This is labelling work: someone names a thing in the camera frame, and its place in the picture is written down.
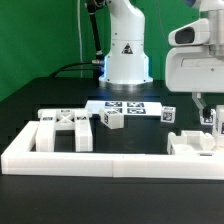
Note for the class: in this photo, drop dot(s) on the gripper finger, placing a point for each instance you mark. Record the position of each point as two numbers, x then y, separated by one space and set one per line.
204 109

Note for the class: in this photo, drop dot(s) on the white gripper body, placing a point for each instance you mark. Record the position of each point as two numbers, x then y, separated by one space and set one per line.
193 69

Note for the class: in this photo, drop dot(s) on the white chair seat part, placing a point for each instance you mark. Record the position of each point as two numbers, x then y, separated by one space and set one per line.
193 143

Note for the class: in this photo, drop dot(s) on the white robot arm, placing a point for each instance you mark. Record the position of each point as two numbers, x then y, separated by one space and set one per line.
126 65

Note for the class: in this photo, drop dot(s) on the white chair back part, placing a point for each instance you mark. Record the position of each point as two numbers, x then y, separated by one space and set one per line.
66 119

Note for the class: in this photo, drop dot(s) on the white tag sheet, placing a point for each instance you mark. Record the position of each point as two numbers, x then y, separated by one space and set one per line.
126 108

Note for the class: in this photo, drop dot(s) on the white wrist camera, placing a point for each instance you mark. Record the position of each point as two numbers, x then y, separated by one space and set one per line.
193 34

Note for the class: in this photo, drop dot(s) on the white U-shaped fence frame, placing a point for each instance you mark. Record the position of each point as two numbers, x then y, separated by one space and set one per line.
20 159

